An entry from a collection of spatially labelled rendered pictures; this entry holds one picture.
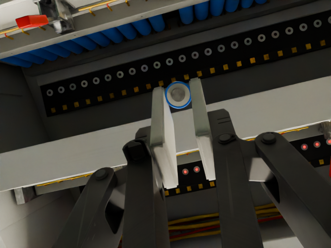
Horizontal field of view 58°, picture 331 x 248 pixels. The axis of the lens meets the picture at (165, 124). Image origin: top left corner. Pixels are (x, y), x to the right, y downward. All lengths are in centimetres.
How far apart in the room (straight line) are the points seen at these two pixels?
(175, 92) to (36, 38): 23
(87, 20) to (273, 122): 23
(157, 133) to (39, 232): 40
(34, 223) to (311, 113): 41
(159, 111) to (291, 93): 20
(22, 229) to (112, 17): 32
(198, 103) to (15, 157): 28
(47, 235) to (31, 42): 30
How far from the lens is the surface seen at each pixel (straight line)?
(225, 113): 17
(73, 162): 37
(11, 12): 37
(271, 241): 43
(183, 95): 20
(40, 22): 29
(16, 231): 48
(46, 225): 54
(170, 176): 16
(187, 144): 33
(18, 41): 40
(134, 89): 48
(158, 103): 18
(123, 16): 36
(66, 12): 35
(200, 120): 15
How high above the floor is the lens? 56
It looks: 17 degrees up
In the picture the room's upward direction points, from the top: 165 degrees clockwise
